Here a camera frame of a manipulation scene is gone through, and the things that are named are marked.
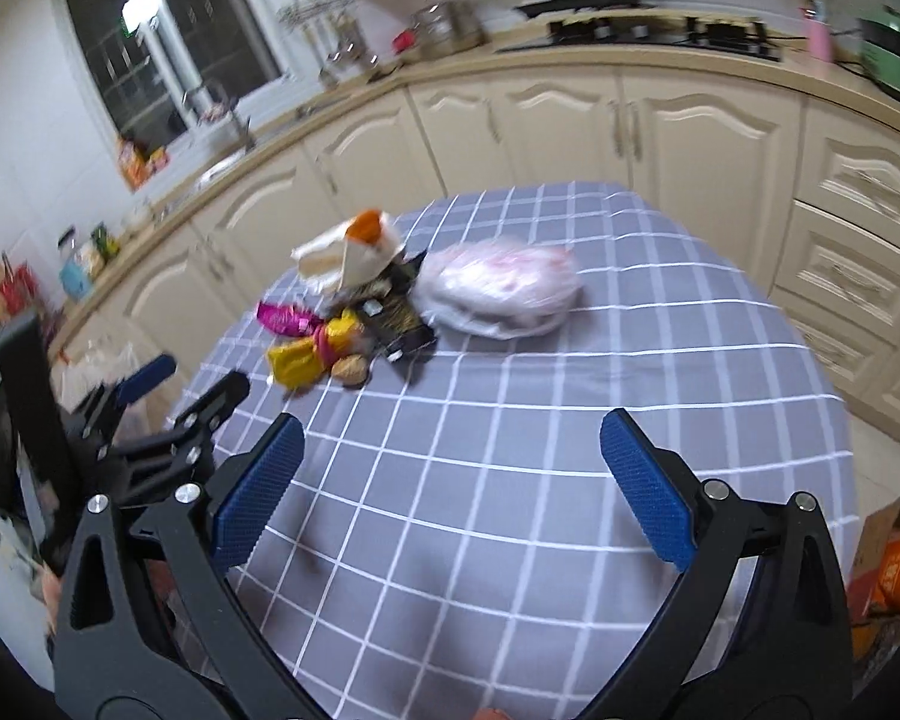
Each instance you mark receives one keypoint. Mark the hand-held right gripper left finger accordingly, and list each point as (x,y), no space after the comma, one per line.
(259,495)

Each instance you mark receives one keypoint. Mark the black wok stand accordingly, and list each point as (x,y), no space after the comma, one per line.
(581,4)

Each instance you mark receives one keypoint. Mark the cream kitchen cabinets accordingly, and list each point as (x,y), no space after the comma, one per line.
(540,127)

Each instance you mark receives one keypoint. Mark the small red container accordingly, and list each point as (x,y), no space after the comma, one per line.
(405,40)

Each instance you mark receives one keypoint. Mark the black gas stove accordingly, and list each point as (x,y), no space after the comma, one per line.
(645,34)

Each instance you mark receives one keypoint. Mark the blue label jar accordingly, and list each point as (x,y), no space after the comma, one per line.
(75,270)

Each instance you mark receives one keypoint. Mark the white orange crumpled wrapper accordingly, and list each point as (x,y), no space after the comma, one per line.
(352,251)

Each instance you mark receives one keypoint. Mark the pink foil wrapper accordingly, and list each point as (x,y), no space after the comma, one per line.
(285,317)

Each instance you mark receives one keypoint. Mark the dark kitchen window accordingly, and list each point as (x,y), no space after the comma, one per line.
(165,30)

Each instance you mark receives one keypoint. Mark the steel pot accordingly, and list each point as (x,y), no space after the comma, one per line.
(450,30)

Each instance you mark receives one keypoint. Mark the green appliance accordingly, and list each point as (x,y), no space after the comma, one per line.
(896,52)

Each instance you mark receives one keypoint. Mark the white plastic bag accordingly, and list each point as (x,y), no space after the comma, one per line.
(495,285)

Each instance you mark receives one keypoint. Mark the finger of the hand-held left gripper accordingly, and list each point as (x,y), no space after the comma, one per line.
(146,376)
(214,401)

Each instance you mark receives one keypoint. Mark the white bowl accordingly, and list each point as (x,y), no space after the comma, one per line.
(139,219)

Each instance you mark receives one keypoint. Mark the pink utensil cup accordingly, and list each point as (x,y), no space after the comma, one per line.
(817,34)

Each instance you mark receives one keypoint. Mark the orange snack packets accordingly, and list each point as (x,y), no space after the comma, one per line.
(139,161)

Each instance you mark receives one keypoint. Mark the translucent plastic bag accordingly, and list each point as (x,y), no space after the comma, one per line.
(94,371)

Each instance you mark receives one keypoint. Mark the grey checked tablecloth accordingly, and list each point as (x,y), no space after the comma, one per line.
(510,420)

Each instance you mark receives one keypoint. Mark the green packet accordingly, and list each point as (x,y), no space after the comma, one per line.
(105,240)

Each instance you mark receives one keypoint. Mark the cardboard box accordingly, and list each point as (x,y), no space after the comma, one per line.
(870,532)

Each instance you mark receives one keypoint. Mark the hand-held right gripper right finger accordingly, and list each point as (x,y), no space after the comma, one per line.
(649,487)

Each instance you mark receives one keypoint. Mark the hanging utensil rack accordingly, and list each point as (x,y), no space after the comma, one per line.
(330,22)

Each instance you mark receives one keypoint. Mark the metal faucet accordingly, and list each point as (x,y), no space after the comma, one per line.
(229,109)

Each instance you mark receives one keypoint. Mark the yellow foil wrapper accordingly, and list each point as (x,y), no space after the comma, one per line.
(307,356)

